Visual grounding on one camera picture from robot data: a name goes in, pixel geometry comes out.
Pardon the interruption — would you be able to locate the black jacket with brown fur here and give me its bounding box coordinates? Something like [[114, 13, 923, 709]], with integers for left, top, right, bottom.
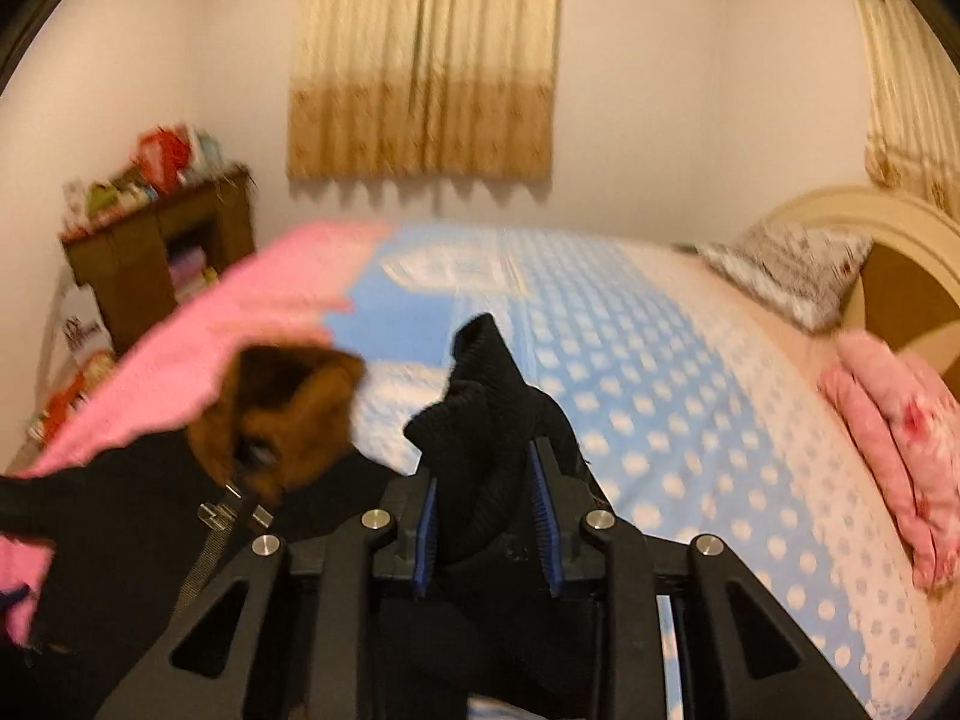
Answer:
[[2, 314, 587, 718]]

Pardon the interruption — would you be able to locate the blue polka dot bed sheet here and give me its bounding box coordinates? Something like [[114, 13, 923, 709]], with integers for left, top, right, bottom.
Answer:
[[0, 219, 939, 720]]

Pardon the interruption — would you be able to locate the pink floral folded quilt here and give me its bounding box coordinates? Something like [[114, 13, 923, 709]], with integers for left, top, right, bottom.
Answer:
[[818, 330, 958, 592]]

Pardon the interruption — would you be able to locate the brown wooden desk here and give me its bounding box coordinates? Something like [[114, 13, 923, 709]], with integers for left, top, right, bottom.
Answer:
[[62, 164, 256, 355]]

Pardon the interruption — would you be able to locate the white paper shopping bag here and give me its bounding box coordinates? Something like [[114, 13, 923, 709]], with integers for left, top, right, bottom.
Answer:
[[59, 284, 114, 366]]

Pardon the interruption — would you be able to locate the grey patterned pillow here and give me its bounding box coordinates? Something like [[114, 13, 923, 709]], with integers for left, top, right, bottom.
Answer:
[[697, 223, 874, 333]]

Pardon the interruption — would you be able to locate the cream wooden headboard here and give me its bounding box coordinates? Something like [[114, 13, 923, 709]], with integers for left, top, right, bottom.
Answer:
[[766, 185, 958, 388]]

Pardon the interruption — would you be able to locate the red bag on desk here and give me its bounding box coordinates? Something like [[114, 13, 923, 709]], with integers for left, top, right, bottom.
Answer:
[[133, 124, 192, 195]]

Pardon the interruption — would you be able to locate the beige patterned window curtain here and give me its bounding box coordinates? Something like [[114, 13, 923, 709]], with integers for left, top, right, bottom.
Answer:
[[286, 0, 562, 182]]

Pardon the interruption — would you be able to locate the beige curtain at right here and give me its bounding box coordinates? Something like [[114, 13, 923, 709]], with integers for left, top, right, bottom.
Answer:
[[853, 0, 960, 218]]

